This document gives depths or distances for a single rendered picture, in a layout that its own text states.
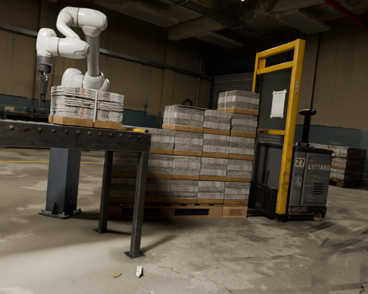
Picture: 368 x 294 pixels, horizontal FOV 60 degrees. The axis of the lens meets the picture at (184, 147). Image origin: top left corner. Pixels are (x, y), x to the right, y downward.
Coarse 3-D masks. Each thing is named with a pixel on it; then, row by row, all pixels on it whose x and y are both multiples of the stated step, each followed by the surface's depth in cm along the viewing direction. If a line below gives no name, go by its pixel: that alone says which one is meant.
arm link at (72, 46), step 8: (64, 16) 215; (64, 24) 207; (64, 32) 202; (72, 32) 200; (64, 40) 182; (72, 40) 183; (80, 40) 186; (64, 48) 182; (72, 48) 182; (80, 48) 183; (88, 48) 188; (64, 56) 186; (72, 56) 185; (80, 56) 186
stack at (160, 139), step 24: (168, 144) 293; (192, 144) 301; (216, 144) 311; (120, 168) 279; (168, 168) 295; (192, 168) 303; (216, 168) 313; (120, 192) 281; (168, 192) 297; (192, 192) 306; (216, 192) 315; (120, 216) 282; (144, 216) 290; (168, 216) 298; (192, 216) 307; (216, 216) 317
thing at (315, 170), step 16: (272, 144) 362; (272, 160) 360; (304, 160) 331; (320, 160) 338; (256, 176) 387; (272, 176) 358; (304, 176) 334; (320, 176) 340; (304, 192) 334; (320, 192) 342; (288, 208) 330; (304, 208) 335; (320, 208) 343
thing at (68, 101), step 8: (56, 88) 194; (64, 88) 182; (72, 88) 183; (80, 88) 186; (56, 96) 195; (64, 96) 184; (72, 96) 184; (80, 96) 186; (88, 96) 189; (56, 104) 195; (64, 104) 182; (72, 104) 184; (80, 104) 187; (88, 104) 190; (56, 112) 194; (64, 112) 182; (72, 112) 185; (80, 112) 188; (88, 112) 191
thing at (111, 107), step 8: (104, 96) 197; (112, 96) 199; (120, 96) 202; (104, 104) 196; (112, 104) 199; (120, 104) 203; (104, 112) 198; (112, 112) 200; (120, 112) 204; (104, 120) 197; (112, 120) 201; (120, 120) 205; (104, 128) 200; (112, 128) 201
